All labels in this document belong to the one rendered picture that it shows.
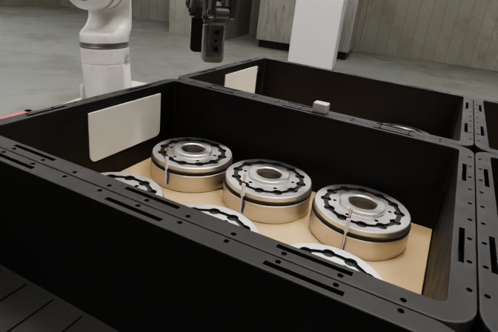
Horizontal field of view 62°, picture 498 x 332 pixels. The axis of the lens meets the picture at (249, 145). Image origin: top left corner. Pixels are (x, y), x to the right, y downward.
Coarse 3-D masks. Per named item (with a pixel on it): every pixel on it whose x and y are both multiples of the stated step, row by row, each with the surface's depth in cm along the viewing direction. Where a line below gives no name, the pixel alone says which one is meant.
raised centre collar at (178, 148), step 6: (180, 144) 54; (186, 144) 54; (192, 144) 54; (198, 144) 54; (204, 144) 54; (174, 150) 52; (180, 150) 52; (204, 150) 52; (210, 150) 53; (180, 156) 51; (186, 156) 51; (192, 156) 51; (198, 156) 51; (204, 156) 51
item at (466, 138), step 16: (240, 64) 75; (288, 64) 82; (304, 64) 81; (192, 80) 60; (368, 80) 76; (384, 80) 75; (256, 96) 55; (448, 96) 70; (464, 96) 69; (464, 112) 59; (400, 128) 49; (464, 128) 51; (464, 144) 46
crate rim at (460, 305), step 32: (96, 96) 48; (128, 96) 51; (224, 96) 55; (0, 128) 37; (384, 128) 48; (64, 160) 32; (128, 192) 28; (224, 224) 26; (288, 256) 23; (320, 256) 24; (448, 256) 26; (384, 288) 22; (448, 288) 22; (448, 320) 20
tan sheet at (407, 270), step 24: (144, 168) 54; (168, 192) 49; (216, 192) 50; (312, 192) 53; (288, 240) 42; (312, 240) 43; (408, 240) 45; (384, 264) 40; (408, 264) 41; (408, 288) 37
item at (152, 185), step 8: (112, 176) 45; (120, 176) 45; (128, 176) 45; (136, 176) 45; (144, 176) 45; (136, 184) 43; (144, 184) 44; (152, 184) 44; (152, 192) 43; (160, 192) 42
